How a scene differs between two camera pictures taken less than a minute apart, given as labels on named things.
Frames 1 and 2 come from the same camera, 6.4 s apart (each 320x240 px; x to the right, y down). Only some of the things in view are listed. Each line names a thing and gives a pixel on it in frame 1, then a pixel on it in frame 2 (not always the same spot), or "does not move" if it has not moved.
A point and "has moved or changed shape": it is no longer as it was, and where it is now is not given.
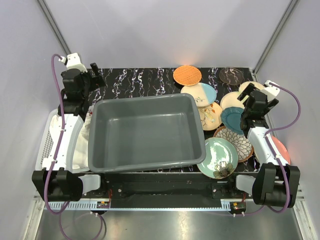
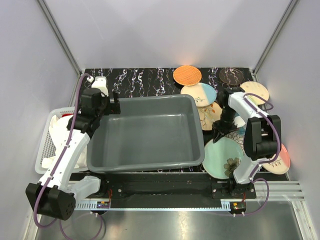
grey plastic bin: (129, 132) does not move
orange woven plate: (187, 75) does not move
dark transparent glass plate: (231, 76) does not move
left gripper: (96, 82) → (114, 107)
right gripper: (268, 105) → (220, 130)
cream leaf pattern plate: (210, 116) does not move
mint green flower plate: (221, 158) has moved or changed shape
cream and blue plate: (204, 93) does not move
